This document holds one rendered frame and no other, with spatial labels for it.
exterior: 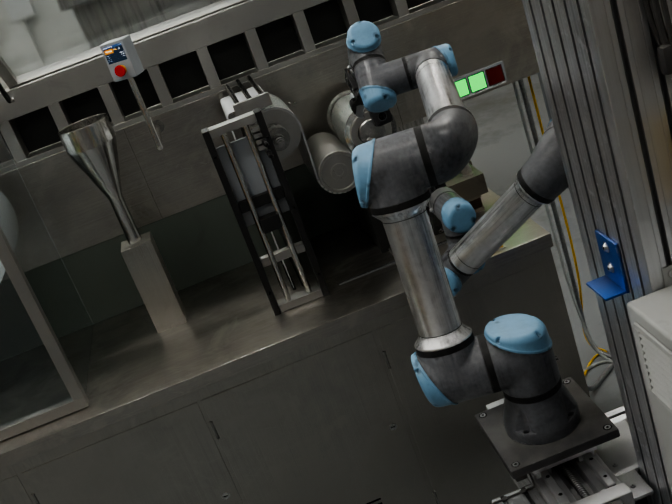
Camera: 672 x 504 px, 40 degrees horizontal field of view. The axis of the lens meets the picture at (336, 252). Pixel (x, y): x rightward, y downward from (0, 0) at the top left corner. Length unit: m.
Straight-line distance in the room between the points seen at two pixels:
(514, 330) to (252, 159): 0.94
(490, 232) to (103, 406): 1.09
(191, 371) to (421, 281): 0.88
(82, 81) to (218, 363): 0.94
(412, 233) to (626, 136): 0.52
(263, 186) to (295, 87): 0.49
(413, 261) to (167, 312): 1.14
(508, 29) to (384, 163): 1.39
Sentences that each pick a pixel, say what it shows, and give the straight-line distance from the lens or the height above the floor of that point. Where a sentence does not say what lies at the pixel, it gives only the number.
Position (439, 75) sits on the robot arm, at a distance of 1.95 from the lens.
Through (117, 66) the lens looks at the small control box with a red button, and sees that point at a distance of 2.48.
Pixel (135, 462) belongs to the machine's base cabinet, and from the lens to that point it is 2.55.
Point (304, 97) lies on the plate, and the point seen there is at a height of 1.33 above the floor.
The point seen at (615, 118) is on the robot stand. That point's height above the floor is 1.50.
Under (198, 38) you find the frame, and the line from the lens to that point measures 2.80.
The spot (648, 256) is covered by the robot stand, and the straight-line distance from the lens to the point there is 1.42.
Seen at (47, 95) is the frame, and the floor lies 1.60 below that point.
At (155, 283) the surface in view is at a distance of 2.69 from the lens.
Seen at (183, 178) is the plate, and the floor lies 1.23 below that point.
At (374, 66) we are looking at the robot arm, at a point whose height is 1.51.
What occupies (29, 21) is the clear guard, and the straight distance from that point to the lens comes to 2.68.
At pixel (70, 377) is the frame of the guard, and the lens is 2.48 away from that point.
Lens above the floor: 1.93
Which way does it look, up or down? 22 degrees down
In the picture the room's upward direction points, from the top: 20 degrees counter-clockwise
